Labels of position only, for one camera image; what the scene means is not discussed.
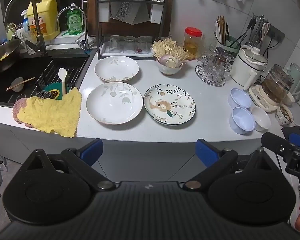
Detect clear drinking glass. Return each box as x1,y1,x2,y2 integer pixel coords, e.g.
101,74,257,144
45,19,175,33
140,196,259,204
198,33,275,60
137,36,149,54
123,35,136,54
109,35,123,54

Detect blue leaf patterned plate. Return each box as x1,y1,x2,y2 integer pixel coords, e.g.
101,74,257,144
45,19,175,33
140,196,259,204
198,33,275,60
149,114,192,126
143,84,196,124

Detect bundle of chopsticks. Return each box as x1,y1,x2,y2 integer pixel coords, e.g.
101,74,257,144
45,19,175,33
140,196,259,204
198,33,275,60
215,15,227,46

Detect small cream bowl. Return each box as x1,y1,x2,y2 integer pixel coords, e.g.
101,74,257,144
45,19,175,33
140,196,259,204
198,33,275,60
282,92,296,106

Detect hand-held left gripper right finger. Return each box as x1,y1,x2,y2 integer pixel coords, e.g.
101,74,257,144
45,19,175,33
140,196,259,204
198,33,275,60
183,139,274,190

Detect white electric pot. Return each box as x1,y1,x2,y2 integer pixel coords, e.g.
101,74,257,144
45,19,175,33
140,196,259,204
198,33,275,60
230,45,269,91

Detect garlic bulb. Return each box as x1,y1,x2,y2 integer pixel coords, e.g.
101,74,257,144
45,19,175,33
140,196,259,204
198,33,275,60
160,56,181,68

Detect small grey dish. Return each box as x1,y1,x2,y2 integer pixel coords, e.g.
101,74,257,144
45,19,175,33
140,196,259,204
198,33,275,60
10,77,26,91

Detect light green electric kettle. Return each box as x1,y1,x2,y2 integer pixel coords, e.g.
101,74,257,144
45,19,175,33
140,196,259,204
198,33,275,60
288,62,300,97

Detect glass kettle on cream base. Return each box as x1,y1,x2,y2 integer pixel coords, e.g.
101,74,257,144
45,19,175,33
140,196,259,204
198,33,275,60
248,64,295,113

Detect white silicone spatula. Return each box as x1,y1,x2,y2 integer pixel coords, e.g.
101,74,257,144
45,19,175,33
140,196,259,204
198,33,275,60
58,68,68,98

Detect glass jar with red lid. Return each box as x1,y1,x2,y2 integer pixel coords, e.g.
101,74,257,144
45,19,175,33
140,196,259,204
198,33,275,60
183,27,203,61

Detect pink dishcloth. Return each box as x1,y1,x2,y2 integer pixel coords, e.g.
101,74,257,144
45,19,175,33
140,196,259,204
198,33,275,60
12,97,32,127

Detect plain white bowl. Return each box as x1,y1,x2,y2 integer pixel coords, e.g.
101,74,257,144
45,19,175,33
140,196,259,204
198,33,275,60
251,106,272,132

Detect green chopstick holder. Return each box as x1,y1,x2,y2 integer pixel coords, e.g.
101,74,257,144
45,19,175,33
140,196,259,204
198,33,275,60
216,35,241,56

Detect wire cup rack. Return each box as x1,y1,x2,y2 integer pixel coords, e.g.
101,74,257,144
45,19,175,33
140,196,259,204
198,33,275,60
195,55,233,87

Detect patterned bowl with spices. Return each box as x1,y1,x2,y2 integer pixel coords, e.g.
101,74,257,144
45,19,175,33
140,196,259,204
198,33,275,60
275,104,294,126

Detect dark sink faucet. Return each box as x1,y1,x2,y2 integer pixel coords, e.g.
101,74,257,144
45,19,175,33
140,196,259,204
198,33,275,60
3,0,48,56

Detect green fruit shaped cloth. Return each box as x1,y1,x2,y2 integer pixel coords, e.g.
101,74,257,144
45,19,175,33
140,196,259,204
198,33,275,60
43,82,73,101

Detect black scouring pad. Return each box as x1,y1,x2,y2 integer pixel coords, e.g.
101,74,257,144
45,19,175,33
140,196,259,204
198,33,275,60
35,90,53,99

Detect brown cutting board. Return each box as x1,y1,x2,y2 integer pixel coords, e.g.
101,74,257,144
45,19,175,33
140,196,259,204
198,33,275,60
87,0,174,39

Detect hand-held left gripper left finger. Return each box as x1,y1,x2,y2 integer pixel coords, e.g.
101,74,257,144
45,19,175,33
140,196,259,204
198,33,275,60
25,139,116,191

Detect hanging kitchen utensils rack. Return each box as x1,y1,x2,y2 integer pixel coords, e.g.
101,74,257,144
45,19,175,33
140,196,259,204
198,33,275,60
234,12,271,49

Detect yellow dishcloth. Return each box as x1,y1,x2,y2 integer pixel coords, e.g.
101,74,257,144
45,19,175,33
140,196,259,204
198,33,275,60
16,87,83,138

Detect small yellow green bottle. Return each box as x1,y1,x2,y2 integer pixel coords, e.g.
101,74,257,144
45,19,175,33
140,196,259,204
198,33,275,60
5,23,17,41

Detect chrome faucet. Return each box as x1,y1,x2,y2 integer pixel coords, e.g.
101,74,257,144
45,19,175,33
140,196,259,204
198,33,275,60
56,5,91,53

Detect green dish soap bottle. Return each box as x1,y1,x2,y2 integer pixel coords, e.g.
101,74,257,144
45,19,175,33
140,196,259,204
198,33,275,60
66,3,84,36

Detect black sink drain rack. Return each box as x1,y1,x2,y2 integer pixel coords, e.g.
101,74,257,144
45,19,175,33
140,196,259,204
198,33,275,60
34,58,89,93

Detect black dish rack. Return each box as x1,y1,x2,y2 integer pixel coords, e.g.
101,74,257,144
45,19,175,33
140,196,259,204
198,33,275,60
97,0,165,60

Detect dark metal wok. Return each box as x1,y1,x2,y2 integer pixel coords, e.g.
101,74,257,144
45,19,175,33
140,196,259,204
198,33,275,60
0,38,22,73

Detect lavender bowl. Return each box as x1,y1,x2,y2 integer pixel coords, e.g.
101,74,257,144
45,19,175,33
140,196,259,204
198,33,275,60
228,88,253,109
230,106,256,135

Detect wire rack with glass cups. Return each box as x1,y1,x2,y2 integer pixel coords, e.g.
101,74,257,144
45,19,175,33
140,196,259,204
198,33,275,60
197,44,235,82

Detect white floral plate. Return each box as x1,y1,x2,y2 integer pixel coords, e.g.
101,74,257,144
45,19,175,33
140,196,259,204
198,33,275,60
86,82,143,126
94,56,140,83

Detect small glass cup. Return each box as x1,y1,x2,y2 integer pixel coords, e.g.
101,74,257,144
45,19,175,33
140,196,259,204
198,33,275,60
26,40,37,55

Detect wooden chopsticks pair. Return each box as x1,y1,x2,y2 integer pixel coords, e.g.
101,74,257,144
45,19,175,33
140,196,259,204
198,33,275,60
6,77,37,91

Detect black wall outlet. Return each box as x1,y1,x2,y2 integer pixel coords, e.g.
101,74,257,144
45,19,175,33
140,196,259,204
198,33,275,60
264,24,286,43

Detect yellow detergent jug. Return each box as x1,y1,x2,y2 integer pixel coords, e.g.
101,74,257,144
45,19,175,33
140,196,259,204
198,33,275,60
27,0,61,41

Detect white drip tray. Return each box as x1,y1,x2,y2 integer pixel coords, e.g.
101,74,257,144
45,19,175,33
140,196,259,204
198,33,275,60
100,41,156,57

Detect black appliance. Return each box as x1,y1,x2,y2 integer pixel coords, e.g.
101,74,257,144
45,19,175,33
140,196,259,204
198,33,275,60
281,124,300,137

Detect white utensil cup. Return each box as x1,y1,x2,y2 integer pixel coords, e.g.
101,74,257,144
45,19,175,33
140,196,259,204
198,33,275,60
98,1,110,23
150,1,164,24

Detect steel mesh scrubbing cloth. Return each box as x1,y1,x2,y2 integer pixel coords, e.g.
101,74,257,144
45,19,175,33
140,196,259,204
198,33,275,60
110,0,151,26

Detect small white blue bottle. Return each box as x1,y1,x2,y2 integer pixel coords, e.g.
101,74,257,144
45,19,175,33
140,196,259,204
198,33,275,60
20,10,31,41

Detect black kitchen sink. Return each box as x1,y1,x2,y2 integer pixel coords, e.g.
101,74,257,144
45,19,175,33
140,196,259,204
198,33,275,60
0,51,93,107

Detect white bowl holding garlic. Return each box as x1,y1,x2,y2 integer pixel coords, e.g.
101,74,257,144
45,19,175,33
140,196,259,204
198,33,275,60
157,56,184,76

